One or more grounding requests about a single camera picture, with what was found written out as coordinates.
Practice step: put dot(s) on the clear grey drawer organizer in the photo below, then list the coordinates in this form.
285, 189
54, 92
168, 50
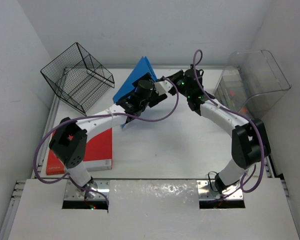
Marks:
263, 79

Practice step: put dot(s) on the blue folder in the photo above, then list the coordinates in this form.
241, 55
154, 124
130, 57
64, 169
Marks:
135, 80

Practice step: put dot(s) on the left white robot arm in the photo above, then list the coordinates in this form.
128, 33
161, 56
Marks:
69, 140

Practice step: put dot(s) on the red notebook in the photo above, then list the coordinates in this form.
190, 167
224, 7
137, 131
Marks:
98, 155

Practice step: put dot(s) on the black wire mesh basket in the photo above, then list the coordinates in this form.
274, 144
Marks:
77, 78

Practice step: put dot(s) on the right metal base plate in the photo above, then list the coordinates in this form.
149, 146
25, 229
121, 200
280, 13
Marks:
207, 191

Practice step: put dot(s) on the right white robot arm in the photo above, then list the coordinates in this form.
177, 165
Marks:
249, 140

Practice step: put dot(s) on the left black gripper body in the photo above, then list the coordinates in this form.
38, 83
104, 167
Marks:
153, 96

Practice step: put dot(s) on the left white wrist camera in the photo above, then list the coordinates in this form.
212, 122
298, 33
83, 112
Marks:
162, 87

